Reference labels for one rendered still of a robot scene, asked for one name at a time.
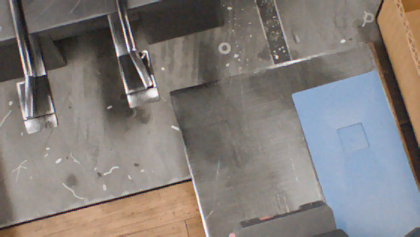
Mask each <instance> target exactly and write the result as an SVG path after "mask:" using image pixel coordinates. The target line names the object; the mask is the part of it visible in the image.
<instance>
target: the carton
mask: <svg viewBox="0 0 420 237"><path fill-rule="evenodd" d="M376 24H377V26H378V29H379V32H380V34H381V37H382V41H383V43H384V45H385V49H386V52H387V55H388V60H389V63H390V65H391V69H392V71H393V74H394V78H395V80H396V82H397V86H398V88H399V91H400V94H401V100H402V102H403V105H404V108H405V110H406V114H407V117H408V119H409V123H410V125H411V128H412V131H413V133H414V136H415V142H416V145H417V147H418V151H419V154H420V0H382V1H381V3H380V5H379V7H378V10H377V12H376Z"/></svg>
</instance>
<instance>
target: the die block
mask: <svg viewBox="0 0 420 237"><path fill-rule="evenodd" d="M128 16H129V18H130V21H135V20H140V18H141V21H142V25H143V30H144V33H145V37H146V40H147V42H148V45H152V44H156V43H159V42H162V41H167V40H170V39H173V38H179V37H181V36H185V35H190V34H196V33H199V32H204V31H207V30H210V29H215V28H217V27H221V26H222V25H223V18H222V5H221V0H182V1H177V2H174V3H171V4H166V5H163V6H160V7H155V8H152V9H145V10H141V11H137V12H134V13H129V14H128ZM106 27H110V24H109V21H108V19H107V20H104V21H97V22H93V23H90V24H87V25H82V26H79V27H76V28H71V29H68V30H64V31H59V32H53V33H50V34H45V35H42V36H39V37H40V43H41V46H42V50H43V56H44V59H45V62H46V70H47V71H48V70H50V69H56V68H61V67H64V66H67V62H66V58H65V52H64V49H63V45H62V40H61V39H62V38H68V37H70V36H74V35H79V34H82V33H88V32H93V31H95V30H98V29H104V28H106ZM24 76H25V74H24V70H23V65H22V61H21V54H20V48H19V44H18V42H16V43H11V44H5V45H3V46H0V82H3V81H8V80H14V79H17V78H20V77H24Z"/></svg>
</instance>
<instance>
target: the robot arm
mask: <svg viewBox="0 0 420 237"><path fill-rule="evenodd" d="M232 231H233V233H230V234H229V237H349V236H348V235H347V234H346V233H345V232H344V231H343V230H342V229H337V225H336V221H335V215H334V212H333V209H332V208H331V207H330V206H329V205H328V204H327V203H325V202H324V201H322V200H317V201H315V202H308V203H305V204H302V205H300V206H299V207H298V210H296V211H291V212H288V213H286V214H279V215H275V216H274V217H273V216H265V217H255V218H251V219H250V220H245V221H242V222H239V223H237V224H236V225H235V226H234V227H233V229H232ZM404 237H420V227H416V228H415V229H414V230H411V231H410V232H408V233H407V234H406V235H405V236H404Z"/></svg>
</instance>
